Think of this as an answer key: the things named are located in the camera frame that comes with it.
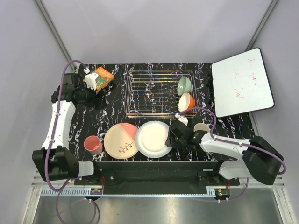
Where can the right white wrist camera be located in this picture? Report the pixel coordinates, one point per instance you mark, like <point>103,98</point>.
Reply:
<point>181,118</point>

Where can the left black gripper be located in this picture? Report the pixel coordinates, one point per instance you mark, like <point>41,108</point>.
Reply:
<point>100,103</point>

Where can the pink plastic cup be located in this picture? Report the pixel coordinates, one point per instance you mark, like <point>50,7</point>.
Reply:
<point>93,145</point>

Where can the orange book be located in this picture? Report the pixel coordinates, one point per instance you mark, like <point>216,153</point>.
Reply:
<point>105,75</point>

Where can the pink beige plate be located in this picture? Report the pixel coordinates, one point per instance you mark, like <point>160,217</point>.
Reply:
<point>119,141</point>

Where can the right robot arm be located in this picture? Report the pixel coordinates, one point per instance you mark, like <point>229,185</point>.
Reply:
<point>254,157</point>

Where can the orange mug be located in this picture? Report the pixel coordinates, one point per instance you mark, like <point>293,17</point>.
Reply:
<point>201,127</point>

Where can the aluminium rail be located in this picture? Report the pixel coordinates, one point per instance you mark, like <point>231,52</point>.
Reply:
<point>147,189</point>

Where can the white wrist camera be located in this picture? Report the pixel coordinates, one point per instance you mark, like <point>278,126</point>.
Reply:
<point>92,80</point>
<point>181,118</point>

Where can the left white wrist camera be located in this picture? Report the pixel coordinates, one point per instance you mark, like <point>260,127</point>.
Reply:
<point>92,80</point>

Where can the white board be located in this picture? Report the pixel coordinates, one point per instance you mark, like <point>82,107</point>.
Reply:
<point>241,84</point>

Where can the wire dish rack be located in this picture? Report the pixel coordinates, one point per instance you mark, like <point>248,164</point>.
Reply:
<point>152,94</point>

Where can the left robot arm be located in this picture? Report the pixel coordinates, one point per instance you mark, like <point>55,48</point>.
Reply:
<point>54,161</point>

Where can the white scalloped plate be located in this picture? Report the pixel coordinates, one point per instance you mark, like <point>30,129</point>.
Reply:
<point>150,139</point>

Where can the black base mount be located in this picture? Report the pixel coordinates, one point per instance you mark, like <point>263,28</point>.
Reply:
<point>156,171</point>

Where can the white orange bowl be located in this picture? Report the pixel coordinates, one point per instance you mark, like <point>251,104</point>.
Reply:
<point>186,101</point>

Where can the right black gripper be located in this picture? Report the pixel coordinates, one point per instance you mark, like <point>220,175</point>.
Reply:
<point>171,142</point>

